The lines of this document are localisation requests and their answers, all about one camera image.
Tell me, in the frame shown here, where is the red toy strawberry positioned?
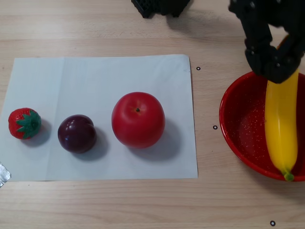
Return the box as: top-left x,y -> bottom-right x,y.
8,107 -> 42,141

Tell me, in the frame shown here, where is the dark purple toy plum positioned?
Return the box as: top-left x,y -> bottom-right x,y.
57,114 -> 97,154

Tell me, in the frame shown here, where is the red toy apple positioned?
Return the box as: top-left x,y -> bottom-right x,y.
111,92 -> 166,150

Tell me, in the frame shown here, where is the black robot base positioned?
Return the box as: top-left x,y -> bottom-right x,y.
131,0 -> 192,19

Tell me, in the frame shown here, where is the red speckled bowl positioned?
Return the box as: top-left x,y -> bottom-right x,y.
219,71 -> 305,182

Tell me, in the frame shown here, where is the yellow toy banana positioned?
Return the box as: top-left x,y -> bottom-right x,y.
264,34 -> 300,183

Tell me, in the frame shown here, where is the grey tape piece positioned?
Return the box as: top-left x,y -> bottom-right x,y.
0,161 -> 12,190

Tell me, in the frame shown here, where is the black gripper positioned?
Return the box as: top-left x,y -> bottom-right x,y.
228,0 -> 305,84

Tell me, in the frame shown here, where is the white paper sheet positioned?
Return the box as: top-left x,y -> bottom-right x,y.
0,54 -> 199,182

